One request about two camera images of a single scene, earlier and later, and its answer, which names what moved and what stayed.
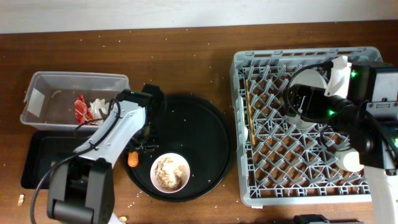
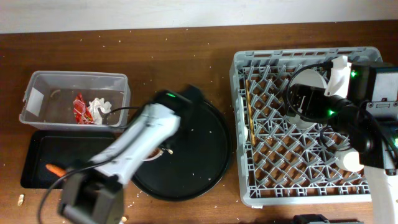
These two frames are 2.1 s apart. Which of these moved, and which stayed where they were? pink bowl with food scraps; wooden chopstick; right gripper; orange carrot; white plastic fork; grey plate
Moved: orange carrot; pink bowl with food scraps
Stayed: grey plate; wooden chopstick; white plastic fork; right gripper
